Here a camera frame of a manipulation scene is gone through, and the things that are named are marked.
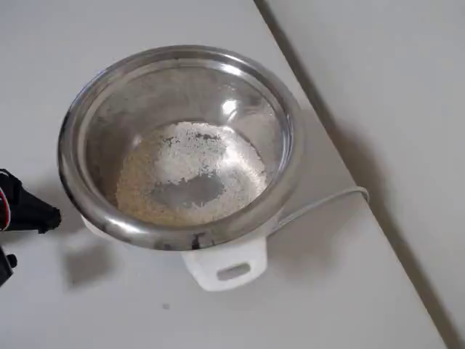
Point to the white uncooked rice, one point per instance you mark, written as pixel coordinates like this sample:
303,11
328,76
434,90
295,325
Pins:
189,152

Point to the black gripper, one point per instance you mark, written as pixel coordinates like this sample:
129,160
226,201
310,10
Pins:
32,215

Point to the stainless steel inner pot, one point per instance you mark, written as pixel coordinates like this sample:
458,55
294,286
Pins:
145,102

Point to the black camera mount with board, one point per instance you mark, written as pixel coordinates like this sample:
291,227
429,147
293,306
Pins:
6,267

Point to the white rice cooker housing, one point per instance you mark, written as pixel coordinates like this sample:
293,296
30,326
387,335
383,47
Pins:
207,270

